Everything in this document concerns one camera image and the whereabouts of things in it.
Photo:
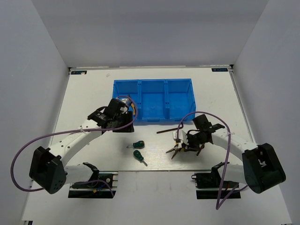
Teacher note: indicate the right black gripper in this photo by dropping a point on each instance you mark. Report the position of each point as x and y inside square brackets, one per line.
[190, 145]

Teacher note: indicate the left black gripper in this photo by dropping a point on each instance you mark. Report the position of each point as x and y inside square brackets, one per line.
[125, 116]

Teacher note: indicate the yellow black pliers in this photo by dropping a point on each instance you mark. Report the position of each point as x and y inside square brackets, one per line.
[132, 106]
[182, 148]

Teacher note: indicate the green stubby screwdriver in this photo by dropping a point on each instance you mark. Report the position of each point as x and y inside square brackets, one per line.
[137, 145]
[139, 157]

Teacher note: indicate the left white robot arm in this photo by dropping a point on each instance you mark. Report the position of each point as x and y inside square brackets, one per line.
[49, 167]

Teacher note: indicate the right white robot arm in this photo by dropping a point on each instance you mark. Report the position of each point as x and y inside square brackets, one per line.
[260, 168]

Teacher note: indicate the right bent hex key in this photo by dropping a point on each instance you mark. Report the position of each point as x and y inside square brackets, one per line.
[201, 147]

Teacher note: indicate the long dark hex key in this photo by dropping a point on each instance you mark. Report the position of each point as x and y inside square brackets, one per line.
[167, 130]

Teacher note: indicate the blue three-compartment bin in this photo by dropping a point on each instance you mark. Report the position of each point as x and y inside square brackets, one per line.
[158, 99]

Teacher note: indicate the left corner label sticker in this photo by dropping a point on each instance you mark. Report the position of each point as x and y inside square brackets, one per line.
[78, 72]

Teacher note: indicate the corner label sticker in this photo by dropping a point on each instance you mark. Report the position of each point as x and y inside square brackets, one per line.
[78, 72]
[219, 69]

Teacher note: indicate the right corner label sticker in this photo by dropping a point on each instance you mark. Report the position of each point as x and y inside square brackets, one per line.
[219, 69]

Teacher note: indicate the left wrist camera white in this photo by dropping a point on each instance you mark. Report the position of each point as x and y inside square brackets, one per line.
[127, 101]

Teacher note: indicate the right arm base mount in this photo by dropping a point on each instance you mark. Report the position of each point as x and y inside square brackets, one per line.
[207, 186]

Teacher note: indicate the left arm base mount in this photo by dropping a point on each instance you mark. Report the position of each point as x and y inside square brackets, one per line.
[105, 187]

